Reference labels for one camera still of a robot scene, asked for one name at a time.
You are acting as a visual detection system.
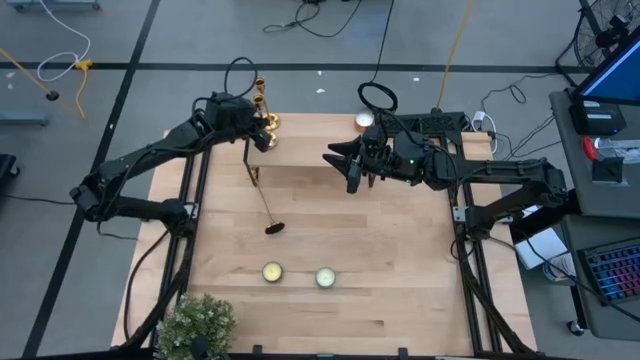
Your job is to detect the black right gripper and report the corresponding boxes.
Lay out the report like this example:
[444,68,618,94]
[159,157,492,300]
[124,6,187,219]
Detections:
[321,124,429,195]

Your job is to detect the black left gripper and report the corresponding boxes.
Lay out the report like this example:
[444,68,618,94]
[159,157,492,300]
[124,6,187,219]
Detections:
[204,91,275,154]

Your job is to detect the small wooden shelf black legs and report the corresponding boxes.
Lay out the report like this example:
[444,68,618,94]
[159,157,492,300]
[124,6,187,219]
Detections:
[243,112,382,189]

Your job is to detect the blue leaf candle tin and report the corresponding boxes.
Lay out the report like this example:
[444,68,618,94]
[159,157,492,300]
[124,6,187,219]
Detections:
[314,266,338,290]

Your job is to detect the red floral candle tin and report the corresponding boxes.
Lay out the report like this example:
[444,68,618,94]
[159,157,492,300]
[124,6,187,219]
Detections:
[261,260,285,284]

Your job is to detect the white power adapter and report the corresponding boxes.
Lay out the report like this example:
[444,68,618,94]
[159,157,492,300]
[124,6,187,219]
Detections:
[471,109,500,155]

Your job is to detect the green artificial plant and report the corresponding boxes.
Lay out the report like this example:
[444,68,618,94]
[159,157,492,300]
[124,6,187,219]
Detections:
[157,293,237,360]

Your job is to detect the white box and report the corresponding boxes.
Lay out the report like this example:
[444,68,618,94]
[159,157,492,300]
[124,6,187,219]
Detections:
[513,227,570,271]

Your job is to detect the grey desk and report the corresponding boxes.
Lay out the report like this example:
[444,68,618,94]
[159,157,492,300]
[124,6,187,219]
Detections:
[548,88,640,342]

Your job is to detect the grey floor bar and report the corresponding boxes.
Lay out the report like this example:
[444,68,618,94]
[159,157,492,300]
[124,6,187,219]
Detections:
[0,110,51,127]

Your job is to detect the blue and white roll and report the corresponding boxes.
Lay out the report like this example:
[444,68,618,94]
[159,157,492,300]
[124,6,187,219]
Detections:
[542,252,576,284]

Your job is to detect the red object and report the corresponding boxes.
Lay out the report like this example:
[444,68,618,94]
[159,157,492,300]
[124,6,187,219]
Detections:
[582,136,600,162]

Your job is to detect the black desktop printer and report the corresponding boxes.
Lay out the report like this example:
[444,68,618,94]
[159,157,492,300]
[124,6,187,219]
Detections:
[568,98,628,136]

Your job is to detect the black floor object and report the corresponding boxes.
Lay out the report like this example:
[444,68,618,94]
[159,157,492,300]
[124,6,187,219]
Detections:
[0,153,21,184]

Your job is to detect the small black box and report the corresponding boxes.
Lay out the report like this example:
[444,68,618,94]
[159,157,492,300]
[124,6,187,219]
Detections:
[591,156,626,185]

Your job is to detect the black floor fan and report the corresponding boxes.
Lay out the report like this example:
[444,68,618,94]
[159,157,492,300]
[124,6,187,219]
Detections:
[555,0,640,87]

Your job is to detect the clear plastic bottle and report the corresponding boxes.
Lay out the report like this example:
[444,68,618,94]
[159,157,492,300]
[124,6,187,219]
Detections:
[594,137,640,165]

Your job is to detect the computer monitor blue screen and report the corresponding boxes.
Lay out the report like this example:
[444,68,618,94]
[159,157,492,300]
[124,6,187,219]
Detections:
[572,27,640,107]

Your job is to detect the black webcam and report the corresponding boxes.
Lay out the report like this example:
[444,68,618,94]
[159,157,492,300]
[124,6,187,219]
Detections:
[594,13,632,50]

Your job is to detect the backlit rainbow keyboard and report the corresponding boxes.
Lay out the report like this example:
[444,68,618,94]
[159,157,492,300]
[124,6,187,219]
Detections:
[577,238,640,307]

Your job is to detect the black hanging cable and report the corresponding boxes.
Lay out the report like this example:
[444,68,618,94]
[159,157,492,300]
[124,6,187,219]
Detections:
[357,0,400,115]

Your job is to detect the black aluminium table frame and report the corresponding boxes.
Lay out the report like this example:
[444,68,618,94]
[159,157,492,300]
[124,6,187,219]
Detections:
[122,110,539,360]

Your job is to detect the thin black floor cable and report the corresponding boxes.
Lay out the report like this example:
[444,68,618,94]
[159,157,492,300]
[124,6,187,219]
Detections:
[263,0,362,39]

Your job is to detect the yellow hanging cable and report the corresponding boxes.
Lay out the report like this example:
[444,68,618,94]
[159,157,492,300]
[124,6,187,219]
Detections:
[436,0,475,112]

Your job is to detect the yellow floor cable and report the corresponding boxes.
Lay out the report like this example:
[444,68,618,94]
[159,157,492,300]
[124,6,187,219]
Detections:
[74,58,95,120]

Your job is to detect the white floor cable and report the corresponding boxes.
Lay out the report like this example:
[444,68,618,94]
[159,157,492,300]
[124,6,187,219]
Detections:
[37,0,92,84]

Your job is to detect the yellow cord black end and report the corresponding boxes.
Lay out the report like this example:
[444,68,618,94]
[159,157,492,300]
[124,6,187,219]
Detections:
[0,47,60,103]

